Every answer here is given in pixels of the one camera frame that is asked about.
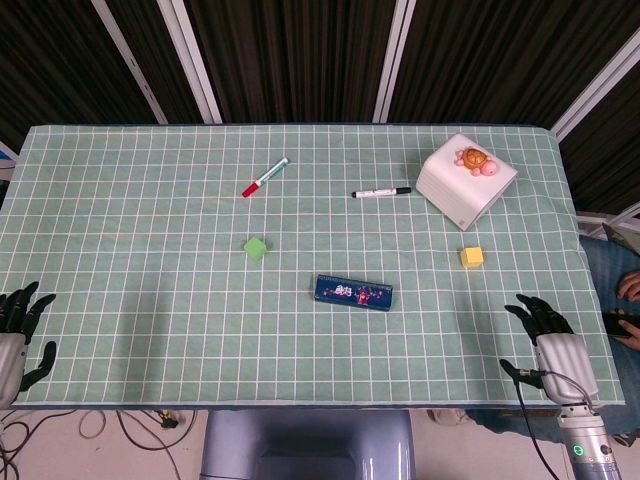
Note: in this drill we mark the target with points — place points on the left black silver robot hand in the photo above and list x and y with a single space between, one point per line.
10 360

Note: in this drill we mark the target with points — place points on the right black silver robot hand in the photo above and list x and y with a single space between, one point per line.
565 365

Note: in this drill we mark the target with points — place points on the blue glasses case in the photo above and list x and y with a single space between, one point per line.
350 292

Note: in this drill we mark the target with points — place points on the bystander hand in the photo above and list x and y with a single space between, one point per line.
634 337
631 286

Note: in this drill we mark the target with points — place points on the white ribbed box device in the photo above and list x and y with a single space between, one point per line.
450 190

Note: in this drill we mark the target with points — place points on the black smartphone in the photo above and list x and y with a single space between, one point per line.
615 324

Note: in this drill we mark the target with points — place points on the grey shoe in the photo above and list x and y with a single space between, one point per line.
622 440

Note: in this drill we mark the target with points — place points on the bystander blue jeans leg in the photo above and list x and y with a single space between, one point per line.
605 270

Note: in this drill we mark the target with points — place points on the yellow cube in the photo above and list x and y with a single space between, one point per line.
471 257

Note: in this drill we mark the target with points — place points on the green checkered tablecloth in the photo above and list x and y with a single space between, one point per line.
150 300

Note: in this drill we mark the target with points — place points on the floor power connector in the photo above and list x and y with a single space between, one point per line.
169 421

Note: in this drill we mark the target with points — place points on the blue white edge object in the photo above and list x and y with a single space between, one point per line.
6 157

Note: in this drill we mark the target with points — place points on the orange pink turtle toy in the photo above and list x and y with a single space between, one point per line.
474 159

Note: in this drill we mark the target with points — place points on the black-capped whiteboard marker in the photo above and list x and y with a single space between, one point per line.
380 192

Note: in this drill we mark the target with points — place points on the green cube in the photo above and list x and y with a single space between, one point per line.
255 248

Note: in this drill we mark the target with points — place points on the blue-grey robot torso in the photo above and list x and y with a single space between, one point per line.
300 445

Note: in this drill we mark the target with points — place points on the red-capped whiteboard marker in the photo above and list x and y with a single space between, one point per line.
265 177

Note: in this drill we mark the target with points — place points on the grey metal frame base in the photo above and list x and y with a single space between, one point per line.
592 225

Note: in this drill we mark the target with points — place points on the white partition post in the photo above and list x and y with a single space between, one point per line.
192 62
600 92
392 62
129 62

